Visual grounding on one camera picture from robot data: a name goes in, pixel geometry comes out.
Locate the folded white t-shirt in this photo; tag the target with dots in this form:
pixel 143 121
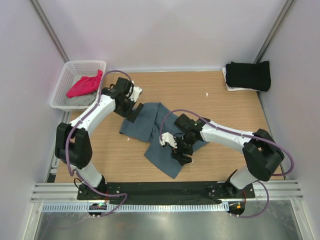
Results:
pixel 234 89

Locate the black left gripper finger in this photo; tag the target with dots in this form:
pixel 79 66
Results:
pixel 126 116
pixel 135 112

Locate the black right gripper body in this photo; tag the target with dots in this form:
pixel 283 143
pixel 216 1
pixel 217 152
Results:
pixel 185 145

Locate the aluminium frame rail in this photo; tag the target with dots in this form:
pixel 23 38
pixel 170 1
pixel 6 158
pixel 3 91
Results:
pixel 277 190

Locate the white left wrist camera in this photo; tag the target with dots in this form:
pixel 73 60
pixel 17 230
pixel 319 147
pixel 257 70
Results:
pixel 134 92

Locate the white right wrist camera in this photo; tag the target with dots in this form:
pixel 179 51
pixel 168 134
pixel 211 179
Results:
pixel 167 139

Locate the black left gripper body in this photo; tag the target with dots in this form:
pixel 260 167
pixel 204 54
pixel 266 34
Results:
pixel 127 108

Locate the folded black t-shirt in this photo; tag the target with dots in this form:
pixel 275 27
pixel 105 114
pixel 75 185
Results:
pixel 255 76

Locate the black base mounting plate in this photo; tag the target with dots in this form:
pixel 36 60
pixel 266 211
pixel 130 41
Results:
pixel 176 193

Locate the grey t-shirt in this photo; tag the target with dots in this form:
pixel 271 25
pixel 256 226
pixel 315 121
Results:
pixel 83 100

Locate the teal blue t-shirt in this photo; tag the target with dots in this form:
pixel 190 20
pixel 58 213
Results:
pixel 146 128

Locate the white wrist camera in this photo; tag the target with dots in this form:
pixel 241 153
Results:
pixel 167 139
pixel 134 92

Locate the white slotted cable duct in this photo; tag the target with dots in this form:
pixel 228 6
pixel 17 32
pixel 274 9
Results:
pixel 99 207

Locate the pink t-shirt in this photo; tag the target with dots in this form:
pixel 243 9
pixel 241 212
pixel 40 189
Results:
pixel 85 85

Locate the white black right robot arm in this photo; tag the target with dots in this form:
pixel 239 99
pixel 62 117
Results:
pixel 262 157

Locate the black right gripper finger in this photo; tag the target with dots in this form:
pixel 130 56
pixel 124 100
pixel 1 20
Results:
pixel 183 160
pixel 176 155

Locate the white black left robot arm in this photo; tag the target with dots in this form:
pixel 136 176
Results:
pixel 73 144

